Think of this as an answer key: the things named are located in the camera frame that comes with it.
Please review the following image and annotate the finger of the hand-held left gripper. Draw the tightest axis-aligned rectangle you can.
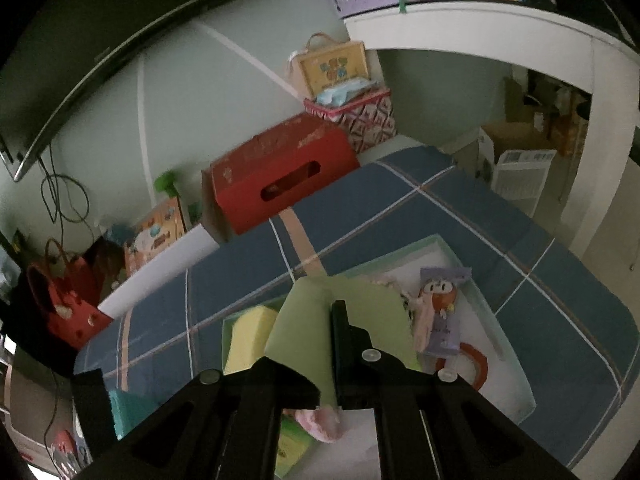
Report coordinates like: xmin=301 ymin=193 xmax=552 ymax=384
xmin=71 ymin=367 xmax=120 ymax=456

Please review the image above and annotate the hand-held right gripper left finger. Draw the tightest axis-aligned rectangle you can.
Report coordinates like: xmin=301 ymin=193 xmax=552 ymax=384
xmin=80 ymin=357 xmax=321 ymax=480

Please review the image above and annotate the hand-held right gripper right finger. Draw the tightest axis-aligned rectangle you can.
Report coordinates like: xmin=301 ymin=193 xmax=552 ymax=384
xmin=330 ymin=300 xmax=576 ymax=480

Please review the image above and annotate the teal wet wipes pack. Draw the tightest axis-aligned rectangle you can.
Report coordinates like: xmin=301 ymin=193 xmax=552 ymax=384
xmin=107 ymin=389 xmax=151 ymax=438

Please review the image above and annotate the pink white zigzag cloth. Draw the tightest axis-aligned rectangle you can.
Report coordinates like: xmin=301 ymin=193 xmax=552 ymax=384
xmin=295 ymin=406 xmax=343 ymax=443

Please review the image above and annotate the light green cloth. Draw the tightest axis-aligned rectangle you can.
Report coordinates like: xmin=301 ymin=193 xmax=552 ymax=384
xmin=264 ymin=275 xmax=421 ymax=408

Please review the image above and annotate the small green yellow box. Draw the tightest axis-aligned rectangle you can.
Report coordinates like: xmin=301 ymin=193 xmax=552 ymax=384
xmin=274 ymin=417 xmax=316 ymax=478

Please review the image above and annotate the yellow sponge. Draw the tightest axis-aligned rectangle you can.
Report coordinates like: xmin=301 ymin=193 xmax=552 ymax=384
xmin=222 ymin=307 xmax=278 ymax=376

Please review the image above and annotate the pale green box tray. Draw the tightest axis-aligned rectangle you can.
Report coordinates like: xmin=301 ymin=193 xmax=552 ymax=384
xmin=220 ymin=234 xmax=537 ymax=480

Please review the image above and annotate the purple snack packet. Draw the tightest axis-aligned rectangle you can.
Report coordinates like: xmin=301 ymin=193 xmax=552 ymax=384
xmin=411 ymin=266 xmax=473 ymax=358

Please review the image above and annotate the red tape roll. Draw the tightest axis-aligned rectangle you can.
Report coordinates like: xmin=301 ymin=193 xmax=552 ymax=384
xmin=434 ymin=341 xmax=488 ymax=392

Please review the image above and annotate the red felt tote bag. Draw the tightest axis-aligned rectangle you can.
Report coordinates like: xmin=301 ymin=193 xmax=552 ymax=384
xmin=27 ymin=239 xmax=115 ymax=352

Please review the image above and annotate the dark brown bag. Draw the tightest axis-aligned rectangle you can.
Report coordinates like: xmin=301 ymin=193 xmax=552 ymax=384
xmin=82 ymin=232 xmax=128 ymax=291

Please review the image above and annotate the white foam board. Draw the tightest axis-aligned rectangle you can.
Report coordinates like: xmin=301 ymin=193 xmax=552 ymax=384
xmin=97 ymin=222 xmax=221 ymax=318

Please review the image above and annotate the orange toy box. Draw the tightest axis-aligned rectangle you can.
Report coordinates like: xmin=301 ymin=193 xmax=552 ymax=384
xmin=122 ymin=197 xmax=188 ymax=278

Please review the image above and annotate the red cardboard box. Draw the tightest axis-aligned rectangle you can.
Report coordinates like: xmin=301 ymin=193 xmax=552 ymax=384
xmin=201 ymin=112 xmax=362 ymax=246

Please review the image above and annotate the red patterned basket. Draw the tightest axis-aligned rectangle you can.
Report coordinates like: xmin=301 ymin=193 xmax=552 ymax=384
xmin=303 ymin=87 xmax=398 ymax=156

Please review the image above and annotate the green plastic toy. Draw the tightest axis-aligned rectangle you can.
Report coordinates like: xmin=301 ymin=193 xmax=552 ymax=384
xmin=155 ymin=171 xmax=181 ymax=196

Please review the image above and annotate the white corrugated box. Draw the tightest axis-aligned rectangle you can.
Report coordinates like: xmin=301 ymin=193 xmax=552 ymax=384
xmin=492 ymin=149 xmax=558 ymax=217

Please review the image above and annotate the light blue packet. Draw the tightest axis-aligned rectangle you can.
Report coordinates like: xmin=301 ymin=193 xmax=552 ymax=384
xmin=314 ymin=79 xmax=382 ymax=107

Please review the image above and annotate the brown cardboard box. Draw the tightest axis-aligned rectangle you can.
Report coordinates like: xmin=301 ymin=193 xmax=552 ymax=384
xmin=477 ymin=122 xmax=551 ymax=181

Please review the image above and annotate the beige printed bag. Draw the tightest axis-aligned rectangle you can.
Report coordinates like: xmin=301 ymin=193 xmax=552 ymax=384
xmin=287 ymin=32 xmax=371 ymax=98

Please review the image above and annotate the white desk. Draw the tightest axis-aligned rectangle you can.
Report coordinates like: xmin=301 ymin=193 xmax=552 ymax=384
xmin=344 ymin=0 xmax=640 ymax=261

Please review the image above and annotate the black flat screen television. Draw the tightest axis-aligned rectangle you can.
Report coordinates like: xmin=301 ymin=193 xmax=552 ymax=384
xmin=0 ymin=0 xmax=283 ymax=183

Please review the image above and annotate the black phone cable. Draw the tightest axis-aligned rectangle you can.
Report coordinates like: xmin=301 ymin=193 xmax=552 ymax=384
xmin=44 ymin=367 xmax=61 ymax=461

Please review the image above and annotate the black wall cable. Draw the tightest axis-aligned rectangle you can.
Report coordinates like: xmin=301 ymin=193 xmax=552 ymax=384
xmin=40 ymin=157 xmax=96 ymax=241

